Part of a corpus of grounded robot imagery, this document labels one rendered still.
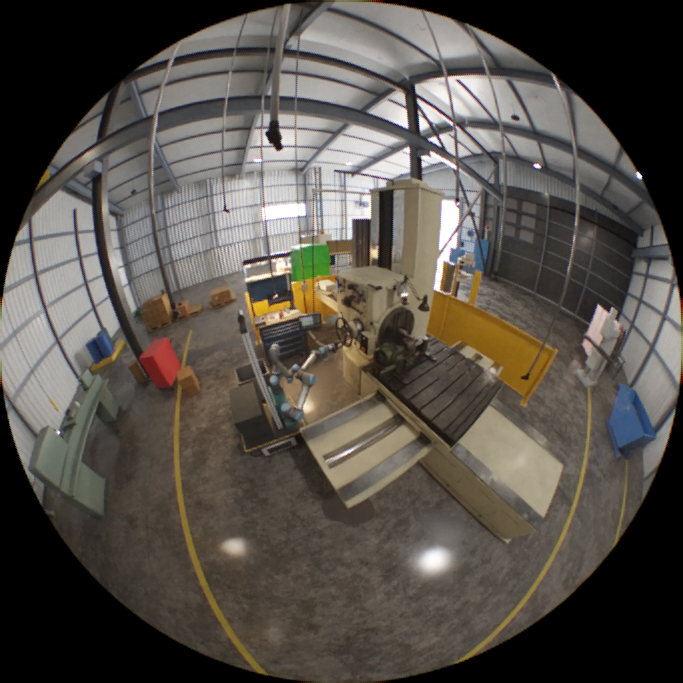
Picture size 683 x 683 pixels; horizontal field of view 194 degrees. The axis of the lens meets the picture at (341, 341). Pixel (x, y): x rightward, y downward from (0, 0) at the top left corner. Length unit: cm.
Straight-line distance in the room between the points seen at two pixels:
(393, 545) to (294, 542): 106
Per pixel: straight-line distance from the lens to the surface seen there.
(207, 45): 813
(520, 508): 259
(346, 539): 252
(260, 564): 273
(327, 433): 211
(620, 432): 629
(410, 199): 257
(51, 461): 439
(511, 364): 419
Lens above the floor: 252
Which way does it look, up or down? 34 degrees down
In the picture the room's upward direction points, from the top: 2 degrees counter-clockwise
